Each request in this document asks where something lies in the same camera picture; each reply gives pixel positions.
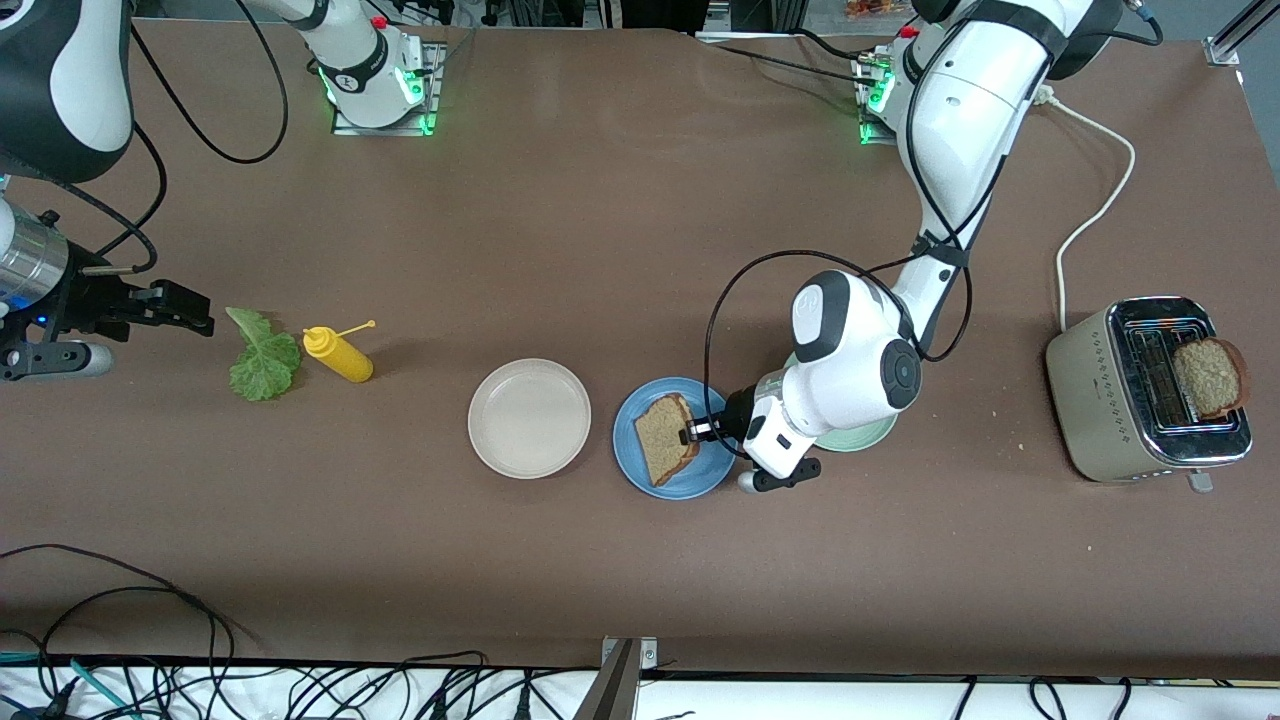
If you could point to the beige round plate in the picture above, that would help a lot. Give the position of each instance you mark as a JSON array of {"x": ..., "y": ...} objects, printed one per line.
[{"x": 530, "y": 418}]

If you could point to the orange snack packet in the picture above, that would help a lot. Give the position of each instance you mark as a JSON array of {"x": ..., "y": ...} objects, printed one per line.
[{"x": 880, "y": 9}]

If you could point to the beige chrome toaster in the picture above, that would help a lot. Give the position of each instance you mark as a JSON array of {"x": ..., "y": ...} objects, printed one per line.
[{"x": 1090, "y": 400}]

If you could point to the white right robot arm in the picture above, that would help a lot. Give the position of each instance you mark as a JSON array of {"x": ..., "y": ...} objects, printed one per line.
[{"x": 65, "y": 80}]

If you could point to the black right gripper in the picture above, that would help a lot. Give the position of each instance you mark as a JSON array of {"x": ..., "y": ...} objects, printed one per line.
[{"x": 92, "y": 301}]

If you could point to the yellow mustard squeeze bottle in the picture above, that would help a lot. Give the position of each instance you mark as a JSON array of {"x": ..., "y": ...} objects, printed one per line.
[{"x": 345, "y": 360}]

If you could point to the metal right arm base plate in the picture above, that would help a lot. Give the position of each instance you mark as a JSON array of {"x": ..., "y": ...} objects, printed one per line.
[{"x": 432, "y": 90}]

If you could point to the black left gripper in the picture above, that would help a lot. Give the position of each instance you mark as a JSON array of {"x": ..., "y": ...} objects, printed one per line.
[{"x": 737, "y": 412}]

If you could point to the green round plate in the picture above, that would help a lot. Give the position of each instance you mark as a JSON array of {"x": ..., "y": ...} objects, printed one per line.
[{"x": 860, "y": 438}]

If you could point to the aluminium frame corner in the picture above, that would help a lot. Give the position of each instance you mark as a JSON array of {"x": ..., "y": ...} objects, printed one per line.
[{"x": 1225, "y": 50}]

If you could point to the blue round plate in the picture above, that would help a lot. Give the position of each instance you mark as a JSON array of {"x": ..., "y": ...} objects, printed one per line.
[{"x": 705, "y": 478}]

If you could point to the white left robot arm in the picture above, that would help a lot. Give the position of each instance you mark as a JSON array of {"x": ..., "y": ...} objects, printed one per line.
[{"x": 960, "y": 120}]

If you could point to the green lettuce leaf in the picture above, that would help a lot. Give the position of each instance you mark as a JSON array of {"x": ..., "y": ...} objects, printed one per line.
[{"x": 265, "y": 365}]

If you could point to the metal table clamp bracket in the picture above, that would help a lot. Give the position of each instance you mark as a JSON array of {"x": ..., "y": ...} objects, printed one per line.
[{"x": 615, "y": 690}]

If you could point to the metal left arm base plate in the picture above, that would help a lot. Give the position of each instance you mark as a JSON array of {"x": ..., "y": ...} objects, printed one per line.
[{"x": 868, "y": 135}]

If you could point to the brown bread slice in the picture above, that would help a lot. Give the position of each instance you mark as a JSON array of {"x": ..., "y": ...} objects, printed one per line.
[
  {"x": 665, "y": 440},
  {"x": 1210, "y": 378}
]

